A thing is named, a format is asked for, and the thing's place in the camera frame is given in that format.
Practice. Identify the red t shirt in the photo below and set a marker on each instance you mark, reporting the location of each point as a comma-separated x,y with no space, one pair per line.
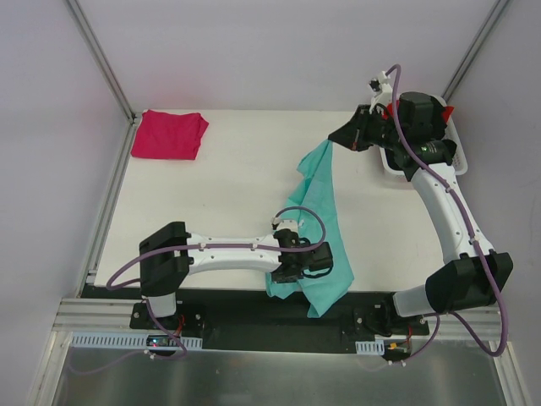
445,114

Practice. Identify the white plastic basket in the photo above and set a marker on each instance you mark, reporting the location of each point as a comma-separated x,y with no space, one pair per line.
458,156

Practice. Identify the left grey cable duct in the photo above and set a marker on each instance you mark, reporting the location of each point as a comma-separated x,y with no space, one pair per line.
115,340

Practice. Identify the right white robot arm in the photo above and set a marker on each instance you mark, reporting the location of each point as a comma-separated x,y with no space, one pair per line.
473,271

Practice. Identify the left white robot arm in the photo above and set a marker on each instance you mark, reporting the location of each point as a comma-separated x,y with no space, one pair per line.
172,254

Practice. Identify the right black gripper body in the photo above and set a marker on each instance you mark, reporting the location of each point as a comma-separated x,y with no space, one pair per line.
360,129

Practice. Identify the right grey cable duct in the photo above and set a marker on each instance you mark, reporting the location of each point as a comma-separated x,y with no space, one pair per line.
376,347

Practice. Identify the folded pink t shirt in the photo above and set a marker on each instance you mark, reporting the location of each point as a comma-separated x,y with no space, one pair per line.
166,136

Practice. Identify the left aluminium frame post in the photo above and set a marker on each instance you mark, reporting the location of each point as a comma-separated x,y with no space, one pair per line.
96,51

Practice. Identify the black t shirt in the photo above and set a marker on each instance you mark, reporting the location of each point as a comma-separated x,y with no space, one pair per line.
439,128

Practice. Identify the teal t shirt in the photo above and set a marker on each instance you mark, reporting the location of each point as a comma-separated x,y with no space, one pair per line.
315,191

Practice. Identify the aluminium front rail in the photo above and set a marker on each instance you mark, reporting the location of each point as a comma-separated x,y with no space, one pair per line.
93,315

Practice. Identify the aluminium frame post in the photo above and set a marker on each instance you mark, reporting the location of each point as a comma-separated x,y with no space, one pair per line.
96,51
493,18

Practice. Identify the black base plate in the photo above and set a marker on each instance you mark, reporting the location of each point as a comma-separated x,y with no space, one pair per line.
253,321

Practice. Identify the right aluminium frame post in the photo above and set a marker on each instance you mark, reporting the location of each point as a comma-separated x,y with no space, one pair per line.
493,18

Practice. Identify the grey cable duct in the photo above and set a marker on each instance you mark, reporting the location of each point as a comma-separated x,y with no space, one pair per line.
376,347
115,340

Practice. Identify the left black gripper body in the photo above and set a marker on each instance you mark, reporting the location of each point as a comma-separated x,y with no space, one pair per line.
288,274

